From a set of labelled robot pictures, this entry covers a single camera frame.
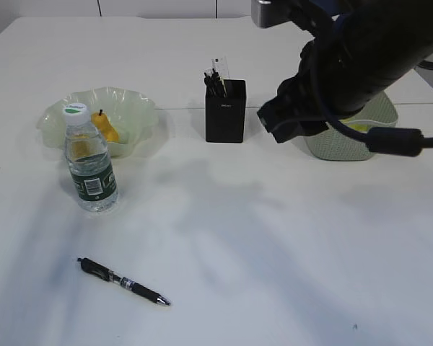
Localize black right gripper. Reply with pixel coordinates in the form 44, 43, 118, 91
257, 35, 346, 143

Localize yellow waste paper wrapper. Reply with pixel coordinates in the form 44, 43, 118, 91
346, 123, 369, 133

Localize black pen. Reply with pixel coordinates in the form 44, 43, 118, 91
77, 257, 172, 306
211, 68, 227, 98
204, 72, 217, 97

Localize clear plastic ruler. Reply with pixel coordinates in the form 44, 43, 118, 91
211, 56, 230, 80

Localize yellow pear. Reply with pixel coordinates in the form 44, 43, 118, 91
91, 110, 120, 143

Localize clear water bottle green label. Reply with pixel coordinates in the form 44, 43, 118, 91
63, 102, 118, 212

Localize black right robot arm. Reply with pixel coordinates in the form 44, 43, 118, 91
252, 1, 433, 156

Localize black square pen holder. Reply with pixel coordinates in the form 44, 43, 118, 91
205, 79, 247, 143

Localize green woven plastic basket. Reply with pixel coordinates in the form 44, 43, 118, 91
305, 92, 398, 161

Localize green ruffled glass plate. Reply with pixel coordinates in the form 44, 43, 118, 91
37, 86, 158, 157

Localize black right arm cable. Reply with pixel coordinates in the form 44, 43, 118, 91
310, 21, 433, 158

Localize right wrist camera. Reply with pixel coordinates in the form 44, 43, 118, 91
250, 0, 333, 33

